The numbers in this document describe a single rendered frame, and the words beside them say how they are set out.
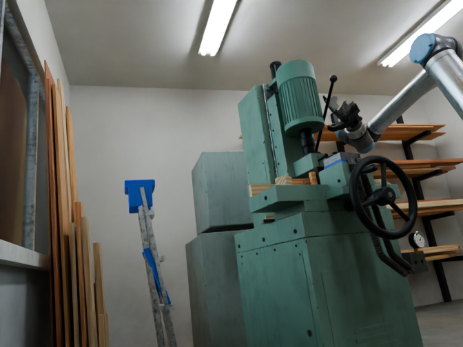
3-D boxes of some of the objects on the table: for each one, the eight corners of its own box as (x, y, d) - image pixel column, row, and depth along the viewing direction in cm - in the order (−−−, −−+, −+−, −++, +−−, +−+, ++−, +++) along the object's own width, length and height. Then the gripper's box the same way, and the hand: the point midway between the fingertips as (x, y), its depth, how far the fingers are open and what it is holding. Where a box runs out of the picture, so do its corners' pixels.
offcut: (286, 185, 126) (284, 175, 127) (275, 188, 129) (274, 177, 130) (293, 186, 130) (291, 176, 131) (282, 189, 132) (280, 180, 134)
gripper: (346, 113, 180) (328, 85, 169) (375, 123, 163) (357, 91, 152) (335, 126, 179) (316, 98, 169) (362, 136, 163) (344, 105, 152)
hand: (331, 99), depth 160 cm, fingers open, 14 cm apart
